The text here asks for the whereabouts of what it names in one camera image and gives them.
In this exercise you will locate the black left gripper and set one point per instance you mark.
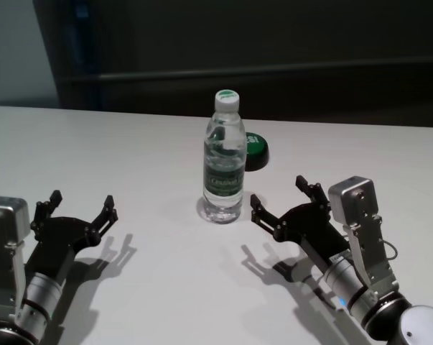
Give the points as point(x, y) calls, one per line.
point(58, 240)

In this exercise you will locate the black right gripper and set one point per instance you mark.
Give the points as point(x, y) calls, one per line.
point(309, 230)

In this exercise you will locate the clear plastic water bottle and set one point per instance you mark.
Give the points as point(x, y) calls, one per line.
point(225, 169)

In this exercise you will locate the green YES push button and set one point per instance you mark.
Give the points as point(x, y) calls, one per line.
point(257, 154)

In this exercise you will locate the dark grey partition panel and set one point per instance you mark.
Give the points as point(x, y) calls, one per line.
point(273, 36)

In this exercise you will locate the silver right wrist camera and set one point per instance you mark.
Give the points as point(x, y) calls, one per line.
point(356, 201)

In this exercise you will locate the grey horizontal rail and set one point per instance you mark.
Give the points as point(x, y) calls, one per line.
point(273, 73)

